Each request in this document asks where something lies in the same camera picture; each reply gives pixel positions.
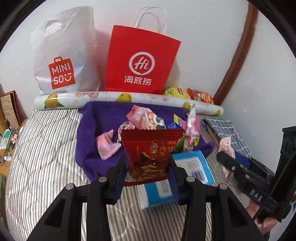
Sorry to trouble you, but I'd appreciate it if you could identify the white Miniso plastic bag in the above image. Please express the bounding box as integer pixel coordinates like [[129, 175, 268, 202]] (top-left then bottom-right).
[[31, 6, 101, 95]]

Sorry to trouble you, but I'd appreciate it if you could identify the magenta snack bag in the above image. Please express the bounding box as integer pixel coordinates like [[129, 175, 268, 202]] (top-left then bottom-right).
[[173, 114, 200, 152]]

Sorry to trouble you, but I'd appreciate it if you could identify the patterned book box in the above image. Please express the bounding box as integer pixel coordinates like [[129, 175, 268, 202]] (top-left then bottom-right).
[[1, 90, 21, 130]]

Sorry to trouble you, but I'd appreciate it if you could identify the red Haidilao paper bag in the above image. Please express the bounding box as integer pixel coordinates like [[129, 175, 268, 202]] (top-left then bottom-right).
[[104, 6, 182, 95]]

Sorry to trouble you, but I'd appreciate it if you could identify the lemon print paper roll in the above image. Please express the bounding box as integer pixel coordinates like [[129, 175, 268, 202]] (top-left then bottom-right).
[[34, 91, 224, 116]]

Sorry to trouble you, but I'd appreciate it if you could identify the blue tissue box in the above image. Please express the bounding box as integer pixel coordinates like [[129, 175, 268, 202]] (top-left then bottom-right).
[[137, 151, 214, 210]]

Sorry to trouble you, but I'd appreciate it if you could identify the teal white small box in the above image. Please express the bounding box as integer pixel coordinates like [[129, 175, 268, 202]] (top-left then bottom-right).
[[0, 129, 11, 150]]

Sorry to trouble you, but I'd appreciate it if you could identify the pink peach snack packet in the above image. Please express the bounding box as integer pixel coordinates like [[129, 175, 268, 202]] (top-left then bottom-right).
[[95, 129, 121, 160]]

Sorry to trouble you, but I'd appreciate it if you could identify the person right hand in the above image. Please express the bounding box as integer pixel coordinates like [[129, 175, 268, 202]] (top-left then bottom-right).
[[245, 200, 280, 236]]

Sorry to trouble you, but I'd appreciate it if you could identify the purple towel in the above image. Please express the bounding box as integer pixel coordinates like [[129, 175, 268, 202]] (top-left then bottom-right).
[[76, 101, 215, 185]]

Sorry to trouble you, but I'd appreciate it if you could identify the white pink strawberry packet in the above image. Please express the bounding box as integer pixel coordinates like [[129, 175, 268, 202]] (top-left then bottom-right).
[[117, 121, 135, 143]]

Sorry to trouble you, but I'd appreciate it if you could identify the blue snack packet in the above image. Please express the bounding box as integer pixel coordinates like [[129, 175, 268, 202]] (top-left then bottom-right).
[[166, 121, 182, 130]]

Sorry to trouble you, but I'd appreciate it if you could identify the striped mattress pad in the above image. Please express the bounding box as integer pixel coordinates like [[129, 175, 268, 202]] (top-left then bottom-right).
[[4, 108, 253, 241]]

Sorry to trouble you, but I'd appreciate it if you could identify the grey checked folded cloth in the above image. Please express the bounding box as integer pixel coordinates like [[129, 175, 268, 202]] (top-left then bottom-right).
[[201, 118, 253, 159]]

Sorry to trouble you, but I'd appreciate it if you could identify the wooden nightstand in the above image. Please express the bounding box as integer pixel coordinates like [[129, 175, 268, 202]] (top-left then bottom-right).
[[0, 117, 27, 179]]

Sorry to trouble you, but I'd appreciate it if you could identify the yellow chips bag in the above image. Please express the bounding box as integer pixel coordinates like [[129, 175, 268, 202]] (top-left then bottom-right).
[[164, 86, 190, 99]]

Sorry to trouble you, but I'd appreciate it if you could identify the pink panda snack bag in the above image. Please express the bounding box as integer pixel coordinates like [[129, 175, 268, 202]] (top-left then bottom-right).
[[126, 105, 166, 130]]

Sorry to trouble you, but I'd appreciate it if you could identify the red snack packet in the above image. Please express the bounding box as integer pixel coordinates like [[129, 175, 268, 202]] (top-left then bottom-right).
[[121, 129, 184, 186]]

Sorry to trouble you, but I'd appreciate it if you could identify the brown wooden door frame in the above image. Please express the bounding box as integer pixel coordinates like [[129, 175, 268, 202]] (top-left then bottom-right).
[[213, 3, 258, 105]]

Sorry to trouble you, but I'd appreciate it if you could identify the orange chips bag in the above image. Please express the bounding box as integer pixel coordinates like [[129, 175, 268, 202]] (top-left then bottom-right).
[[187, 88, 214, 104]]

